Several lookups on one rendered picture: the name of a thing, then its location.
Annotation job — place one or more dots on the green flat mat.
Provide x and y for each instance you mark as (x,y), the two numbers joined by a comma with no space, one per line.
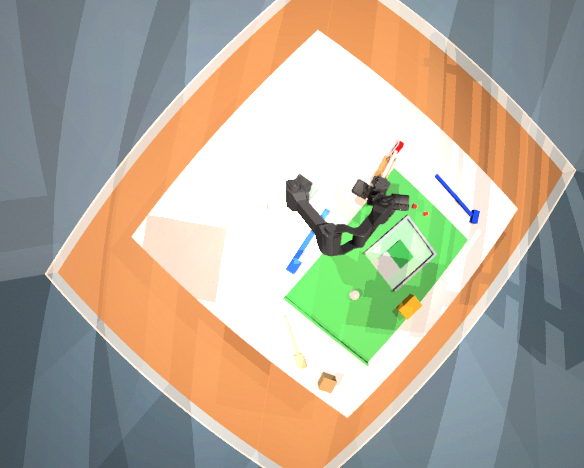
(367,323)

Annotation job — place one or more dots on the blue flat bar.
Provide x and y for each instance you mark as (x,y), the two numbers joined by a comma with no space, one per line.
(295,263)

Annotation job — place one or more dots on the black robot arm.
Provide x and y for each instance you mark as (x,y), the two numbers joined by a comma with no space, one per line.
(328,234)

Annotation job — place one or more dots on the yellow cube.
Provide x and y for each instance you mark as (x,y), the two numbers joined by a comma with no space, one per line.
(409,306)

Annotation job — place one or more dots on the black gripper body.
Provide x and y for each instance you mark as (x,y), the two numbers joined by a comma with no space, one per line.
(360,189)

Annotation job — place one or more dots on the tan cube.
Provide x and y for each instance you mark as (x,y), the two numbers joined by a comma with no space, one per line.
(327,382)

